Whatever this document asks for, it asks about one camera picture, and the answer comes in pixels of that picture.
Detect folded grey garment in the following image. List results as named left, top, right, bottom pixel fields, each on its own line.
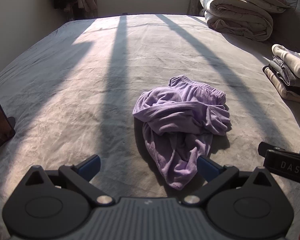
left=269, top=56, right=300, bottom=88

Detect folded beige pink quilt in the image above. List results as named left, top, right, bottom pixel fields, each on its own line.
left=199, top=0, right=273, bottom=42

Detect purple pants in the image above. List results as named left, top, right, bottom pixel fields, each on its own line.
left=132, top=75, right=230, bottom=190

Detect folded beige garment bottom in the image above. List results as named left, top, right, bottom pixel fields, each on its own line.
left=262, top=66, right=300, bottom=103

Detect folded cream garment top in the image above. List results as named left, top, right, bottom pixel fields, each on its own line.
left=271, top=44, right=300, bottom=78

